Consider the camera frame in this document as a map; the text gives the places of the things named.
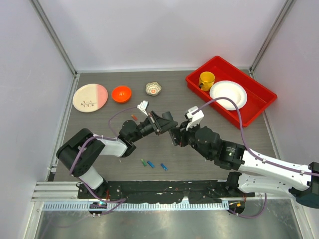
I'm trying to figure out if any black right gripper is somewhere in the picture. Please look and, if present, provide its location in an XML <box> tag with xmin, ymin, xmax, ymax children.
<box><xmin>172</xmin><ymin>119</ymin><xmax>212</xmax><ymax>160</ymax></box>

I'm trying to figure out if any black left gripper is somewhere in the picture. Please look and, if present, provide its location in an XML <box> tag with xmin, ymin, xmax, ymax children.
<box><xmin>131</xmin><ymin>111</ymin><xmax>177</xmax><ymax>143</ymax></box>

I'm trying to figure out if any black remote control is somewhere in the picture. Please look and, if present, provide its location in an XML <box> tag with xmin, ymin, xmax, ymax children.
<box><xmin>162</xmin><ymin>112</ymin><xmax>174</xmax><ymax>122</ymax></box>

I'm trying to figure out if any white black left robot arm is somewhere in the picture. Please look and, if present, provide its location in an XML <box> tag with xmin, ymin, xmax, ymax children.
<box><xmin>56</xmin><ymin>111</ymin><xmax>178</xmax><ymax>199</ymax></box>

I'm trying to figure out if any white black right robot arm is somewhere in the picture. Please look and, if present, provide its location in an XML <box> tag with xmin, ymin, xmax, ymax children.
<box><xmin>169</xmin><ymin>122</ymin><xmax>319</xmax><ymax>209</ymax></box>

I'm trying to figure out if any blue battery lower right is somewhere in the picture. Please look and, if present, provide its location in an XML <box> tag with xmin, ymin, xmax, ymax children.
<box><xmin>160</xmin><ymin>163</ymin><xmax>168</xmax><ymax>171</ymax></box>

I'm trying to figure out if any small patterned ceramic bowl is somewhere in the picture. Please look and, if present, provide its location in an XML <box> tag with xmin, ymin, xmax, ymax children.
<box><xmin>145</xmin><ymin>81</ymin><xmax>162</xmax><ymax>96</ymax></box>

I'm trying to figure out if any blue battery near green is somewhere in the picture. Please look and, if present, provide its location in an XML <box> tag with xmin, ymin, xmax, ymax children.
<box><xmin>147</xmin><ymin>161</ymin><xmax>155</xmax><ymax>168</ymax></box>

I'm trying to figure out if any orange plastic bowl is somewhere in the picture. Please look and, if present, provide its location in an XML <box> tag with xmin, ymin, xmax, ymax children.
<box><xmin>111</xmin><ymin>86</ymin><xmax>132</xmax><ymax>104</ymax></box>

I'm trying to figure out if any yellow mug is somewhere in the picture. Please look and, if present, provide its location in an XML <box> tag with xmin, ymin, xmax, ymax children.
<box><xmin>198</xmin><ymin>71</ymin><xmax>215</xmax><ymax>91</ymax></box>

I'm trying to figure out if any white paper plate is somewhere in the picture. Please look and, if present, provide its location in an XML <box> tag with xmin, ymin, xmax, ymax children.
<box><xmin>209</xmin><ymin>80</ymin><xmax>248</xmax><ymax>109</ymax></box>

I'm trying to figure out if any pink cream floral plate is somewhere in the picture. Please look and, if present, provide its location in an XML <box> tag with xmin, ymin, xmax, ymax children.
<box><xmin>72</xmin><ymin>84</ymin><xmax>108</xmax><ymax>113</ymax></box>

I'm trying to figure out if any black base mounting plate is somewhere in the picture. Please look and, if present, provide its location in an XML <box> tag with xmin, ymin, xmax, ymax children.
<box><xmin>77</xmin><ymin>179</ymin><xmax>256</xmax><ymax>204</ymax></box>

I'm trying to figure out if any red plastic bin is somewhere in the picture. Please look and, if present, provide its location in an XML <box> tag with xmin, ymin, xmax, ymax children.
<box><xmin>186</xmin><ymin>56</ymin><xmax>277</xmax><ymax>127</ymax></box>

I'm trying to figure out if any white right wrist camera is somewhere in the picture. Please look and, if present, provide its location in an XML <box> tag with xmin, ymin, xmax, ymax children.
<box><xmin>185</xmin><ymin>106</ymin><xmax>204</xmax><ymax>131</ymax></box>

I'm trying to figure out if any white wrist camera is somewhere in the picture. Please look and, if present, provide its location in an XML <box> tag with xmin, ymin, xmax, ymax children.
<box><xmin>137</xmin><ymin>100</ymin><xmax>149</xmax><ymax>116</ymax></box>
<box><xmin>185</xmin><ymin>106</ymin><xmax>204</xmax><ymax>131</ymax></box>

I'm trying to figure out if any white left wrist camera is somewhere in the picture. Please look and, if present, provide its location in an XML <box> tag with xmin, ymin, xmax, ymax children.
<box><xmin>137</xmin><ymin>100</ymin><xmax>149</xmax><ymax>116</ymax></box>

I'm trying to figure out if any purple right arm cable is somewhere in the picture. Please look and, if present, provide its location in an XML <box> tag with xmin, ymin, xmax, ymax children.
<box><xmin>191</xmin><ymin>97</ymin><xmax>319</xmax><ymax>220</ymax></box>

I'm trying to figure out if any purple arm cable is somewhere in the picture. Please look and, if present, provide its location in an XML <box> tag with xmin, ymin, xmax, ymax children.
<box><xmin>191</xmin><ymin>97</ymin><xmax>319</xmax><ymax>220</ymax></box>
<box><xmin>69</xmin><ymin>106</ymin><xmax>139</xmax><ymax>216</ymax></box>

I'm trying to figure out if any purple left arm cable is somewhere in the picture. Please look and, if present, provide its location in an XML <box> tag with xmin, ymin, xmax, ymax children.
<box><xmin>69</xmin><ymin>106</ymin><xmax>139</xmax><ymax>216</ymax></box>

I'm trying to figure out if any aluminium front frame rail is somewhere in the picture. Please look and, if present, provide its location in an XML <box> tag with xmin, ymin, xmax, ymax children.
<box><xmin>31</xmin><ymin>178</ymin><xmax>305</xmax><ymax>201</ymax></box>

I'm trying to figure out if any white slotted cable duct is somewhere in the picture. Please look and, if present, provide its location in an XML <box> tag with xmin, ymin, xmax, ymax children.
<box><xmin>42</xmin><ymin>200</ymin><xmax>229</xmax><ymax>212</ymax></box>

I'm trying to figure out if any aluminium left frame post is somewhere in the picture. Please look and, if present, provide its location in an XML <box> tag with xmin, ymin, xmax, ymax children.
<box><xmin>29</xmin><ymin>0</ymin><xmax>77</xmax><ymax>75</ymax></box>

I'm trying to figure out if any aluminium frame post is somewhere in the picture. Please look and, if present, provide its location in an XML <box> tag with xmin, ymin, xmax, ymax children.
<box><xmin>29</xmin><ymin>0</ymin><xmax>77</xmax><ymax>75</ymax></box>
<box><xmin>249</xmin><ymin>0</ymin><xmax>296</xmax><ymax>74</ymax></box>

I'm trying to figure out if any aluminium right frame post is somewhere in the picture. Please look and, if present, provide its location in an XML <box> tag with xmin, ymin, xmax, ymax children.
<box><xmin>249</xmin><ymin>0</ymin><xmax>296</xmax><ymax>74</ymax></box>

